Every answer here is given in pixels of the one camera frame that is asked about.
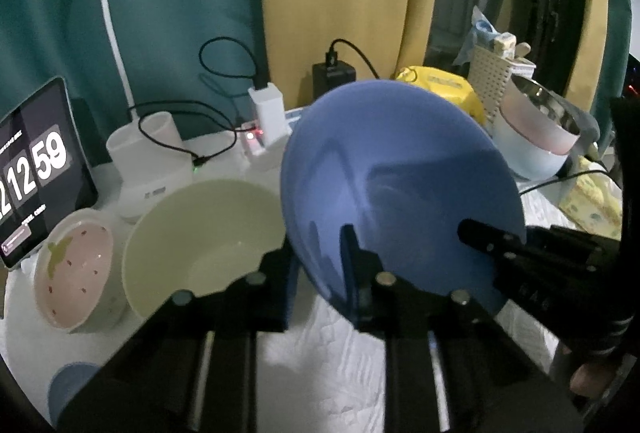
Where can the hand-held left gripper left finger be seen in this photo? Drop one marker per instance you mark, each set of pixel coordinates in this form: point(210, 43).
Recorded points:
point(294, 298)

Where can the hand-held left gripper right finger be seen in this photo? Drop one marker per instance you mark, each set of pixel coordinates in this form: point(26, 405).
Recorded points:
point(350, 278)

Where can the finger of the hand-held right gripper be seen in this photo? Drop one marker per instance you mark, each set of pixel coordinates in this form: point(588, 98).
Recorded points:
point(565, 239)
point(492, 243)

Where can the pale yellow bowl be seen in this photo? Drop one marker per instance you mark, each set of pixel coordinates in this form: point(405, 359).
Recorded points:
point(200, 233)

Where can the large blue bowl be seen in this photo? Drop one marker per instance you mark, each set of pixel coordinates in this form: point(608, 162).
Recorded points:
point(400, 173)

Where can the pink strawberry print bowl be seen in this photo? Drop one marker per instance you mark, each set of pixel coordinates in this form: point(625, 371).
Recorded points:
point(75, 273)

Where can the deep blue plate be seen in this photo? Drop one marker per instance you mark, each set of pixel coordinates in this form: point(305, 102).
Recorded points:
point(70, 388)

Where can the person's right hand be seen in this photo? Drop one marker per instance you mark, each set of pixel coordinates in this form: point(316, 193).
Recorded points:
point(584, 378)

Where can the yellow tissue box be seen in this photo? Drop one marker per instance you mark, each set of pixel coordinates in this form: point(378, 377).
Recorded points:
point(590, 203)

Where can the light blue bowl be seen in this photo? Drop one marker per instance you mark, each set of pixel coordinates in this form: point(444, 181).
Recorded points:
point(520, 158)

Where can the white textured tablecloth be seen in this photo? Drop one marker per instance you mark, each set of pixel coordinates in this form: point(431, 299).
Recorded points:
point(320, 388)

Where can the grey cloth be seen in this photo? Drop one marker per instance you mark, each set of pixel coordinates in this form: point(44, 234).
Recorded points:
point(587, 128)

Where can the steel bowl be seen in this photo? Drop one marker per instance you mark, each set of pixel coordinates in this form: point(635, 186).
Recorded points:
point(545, 103)

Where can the white power strip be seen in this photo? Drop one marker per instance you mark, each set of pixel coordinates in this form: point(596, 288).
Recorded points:
point(255, 148)

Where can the yellow packet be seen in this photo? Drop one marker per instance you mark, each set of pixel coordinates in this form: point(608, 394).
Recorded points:
point(445, 85)

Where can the white perforated basket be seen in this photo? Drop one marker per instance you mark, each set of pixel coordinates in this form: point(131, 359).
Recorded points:
point(487, 78)

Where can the white desk lamp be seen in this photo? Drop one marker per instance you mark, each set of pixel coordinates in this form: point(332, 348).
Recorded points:
point(150, 183)

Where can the white charger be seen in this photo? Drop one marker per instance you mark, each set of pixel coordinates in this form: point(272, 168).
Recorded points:
point(267, 113)

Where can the black charger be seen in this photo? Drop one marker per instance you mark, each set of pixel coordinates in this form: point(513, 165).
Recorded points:
point(330, 80)

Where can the teal curtain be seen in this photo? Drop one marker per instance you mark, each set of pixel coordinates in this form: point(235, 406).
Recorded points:
point(620, 38)
point(190, 3)

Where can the blue and white packet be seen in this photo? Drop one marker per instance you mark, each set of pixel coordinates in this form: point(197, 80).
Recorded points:
point(482, 30)

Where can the tablet with clock display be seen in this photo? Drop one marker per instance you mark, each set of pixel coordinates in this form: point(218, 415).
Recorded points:
point(45, 158)

